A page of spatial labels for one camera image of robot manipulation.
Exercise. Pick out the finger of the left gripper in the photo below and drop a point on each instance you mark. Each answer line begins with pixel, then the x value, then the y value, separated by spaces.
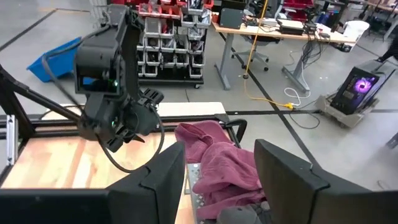
pixel 115 144
pixel 136 139

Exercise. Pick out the parts bin rack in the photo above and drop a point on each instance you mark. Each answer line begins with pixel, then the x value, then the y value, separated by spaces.
pixel 168 46

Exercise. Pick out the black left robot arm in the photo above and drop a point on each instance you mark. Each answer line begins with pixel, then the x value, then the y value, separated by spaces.
pixel 105 59

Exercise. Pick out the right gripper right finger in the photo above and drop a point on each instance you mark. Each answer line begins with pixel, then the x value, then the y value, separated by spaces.
pixel 289 193

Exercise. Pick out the dark grey cloth hat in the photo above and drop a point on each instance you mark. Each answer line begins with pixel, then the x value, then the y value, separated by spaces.
pixel 242 216

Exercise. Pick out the black square device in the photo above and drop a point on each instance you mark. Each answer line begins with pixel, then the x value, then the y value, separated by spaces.
pixel 231 18

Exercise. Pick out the office chair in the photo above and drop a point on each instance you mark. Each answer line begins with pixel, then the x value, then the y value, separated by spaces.
pixel 252 56

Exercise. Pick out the person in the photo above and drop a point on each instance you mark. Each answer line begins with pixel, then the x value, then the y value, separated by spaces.
pixel 388 49

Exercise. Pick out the wooden top standing desk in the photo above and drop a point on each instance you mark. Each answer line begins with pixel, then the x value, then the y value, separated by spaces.
pixel 270 33

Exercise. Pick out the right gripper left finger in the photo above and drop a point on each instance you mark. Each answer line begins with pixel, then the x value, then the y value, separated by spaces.
pixel 149 193

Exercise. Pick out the grey perforated metal stand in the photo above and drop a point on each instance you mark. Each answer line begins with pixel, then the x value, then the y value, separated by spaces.
pixel 196 186

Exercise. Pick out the computer tower on cart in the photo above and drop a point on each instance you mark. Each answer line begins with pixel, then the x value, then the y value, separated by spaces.
pixel 354 90

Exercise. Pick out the blue plastic bin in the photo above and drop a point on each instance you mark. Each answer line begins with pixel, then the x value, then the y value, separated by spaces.
pixel 53 62

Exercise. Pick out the black laptop stack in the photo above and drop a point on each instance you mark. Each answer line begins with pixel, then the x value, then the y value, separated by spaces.
pixel 290 26

